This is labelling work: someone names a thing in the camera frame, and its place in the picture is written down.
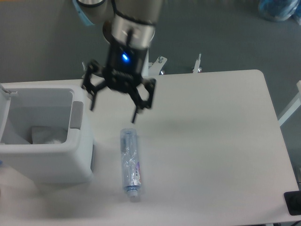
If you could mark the clear plastic water bottle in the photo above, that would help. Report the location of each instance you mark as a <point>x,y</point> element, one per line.
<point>130,164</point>

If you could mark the white metal frame right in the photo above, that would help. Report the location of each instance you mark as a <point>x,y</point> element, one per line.
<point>292,106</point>

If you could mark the white plastic wrapper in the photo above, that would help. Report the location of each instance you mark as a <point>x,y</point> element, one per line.
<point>48,135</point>

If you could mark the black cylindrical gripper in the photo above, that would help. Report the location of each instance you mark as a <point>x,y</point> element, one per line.
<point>122,70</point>

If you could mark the white metal robot base frame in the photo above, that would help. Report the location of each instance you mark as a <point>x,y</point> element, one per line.
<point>156,68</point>

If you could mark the black device at table edge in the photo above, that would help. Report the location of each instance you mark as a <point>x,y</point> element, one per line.
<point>293,202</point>

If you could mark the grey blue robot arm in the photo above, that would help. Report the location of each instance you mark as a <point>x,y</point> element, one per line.
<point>129,27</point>

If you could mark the blue plastic bag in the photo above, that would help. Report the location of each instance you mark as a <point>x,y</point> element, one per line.
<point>280,10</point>

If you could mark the white plastic trash can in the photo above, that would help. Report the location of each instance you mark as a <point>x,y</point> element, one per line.
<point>25,106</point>

